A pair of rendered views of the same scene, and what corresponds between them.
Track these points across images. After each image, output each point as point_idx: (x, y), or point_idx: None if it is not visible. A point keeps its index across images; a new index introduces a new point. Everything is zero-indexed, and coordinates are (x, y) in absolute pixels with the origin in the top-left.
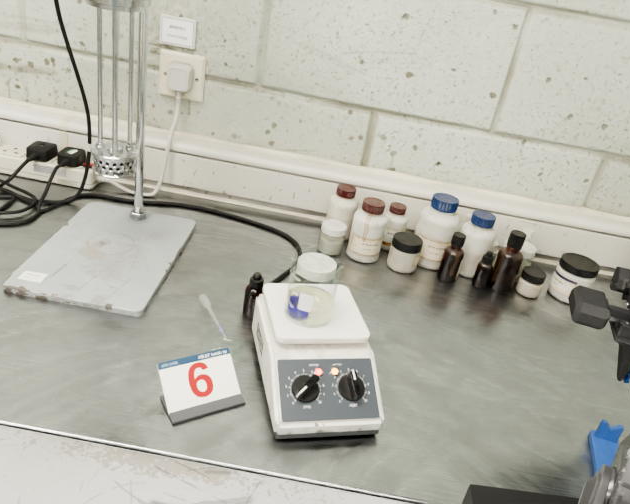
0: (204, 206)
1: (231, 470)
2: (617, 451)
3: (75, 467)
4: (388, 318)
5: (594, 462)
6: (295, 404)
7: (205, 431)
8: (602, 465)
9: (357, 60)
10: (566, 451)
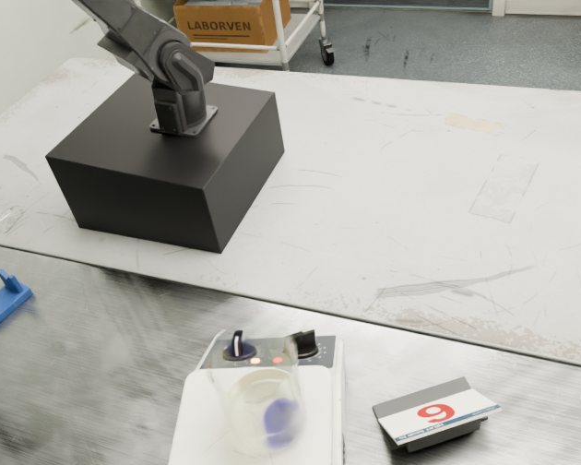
0: None
1: (394, 322)
2: (148, 56)
3: (559, 329)
4: None
5: (2, 315)
6: (316, 343)
7: (423, 368)
8: (164, 57)
9: None
10: (14, 335)
